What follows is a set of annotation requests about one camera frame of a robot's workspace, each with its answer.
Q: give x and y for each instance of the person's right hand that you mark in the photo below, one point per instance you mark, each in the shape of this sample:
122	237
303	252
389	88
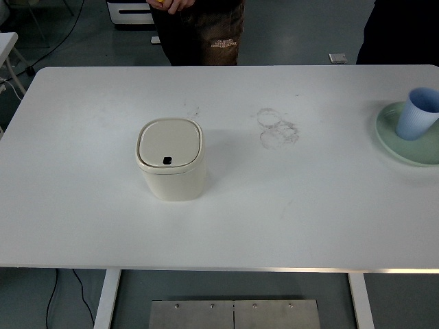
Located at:
151	2

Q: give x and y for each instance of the person's left hand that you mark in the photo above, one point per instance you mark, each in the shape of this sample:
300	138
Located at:
178	5

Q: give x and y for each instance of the cream lidded trash bin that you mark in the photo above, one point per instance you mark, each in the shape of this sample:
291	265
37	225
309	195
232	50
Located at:
171	185

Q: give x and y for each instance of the white device with dark slot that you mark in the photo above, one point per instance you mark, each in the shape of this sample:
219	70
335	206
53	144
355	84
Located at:
130	18

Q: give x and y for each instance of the small white side table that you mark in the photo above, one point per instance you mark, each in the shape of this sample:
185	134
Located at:
7	41

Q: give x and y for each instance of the grey floor socket box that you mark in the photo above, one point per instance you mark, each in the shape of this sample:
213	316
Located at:
337	58

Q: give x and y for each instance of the blue ribbed cup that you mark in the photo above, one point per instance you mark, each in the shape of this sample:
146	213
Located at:
411	120

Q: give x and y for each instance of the pale green plate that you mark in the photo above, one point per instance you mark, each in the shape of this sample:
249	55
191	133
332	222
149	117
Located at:
411	154

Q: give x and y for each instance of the white table leg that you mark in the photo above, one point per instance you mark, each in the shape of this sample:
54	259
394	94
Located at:
361	301
108	301

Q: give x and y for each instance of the grey metal plate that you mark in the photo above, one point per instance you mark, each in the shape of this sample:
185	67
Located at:
192	317
278	317

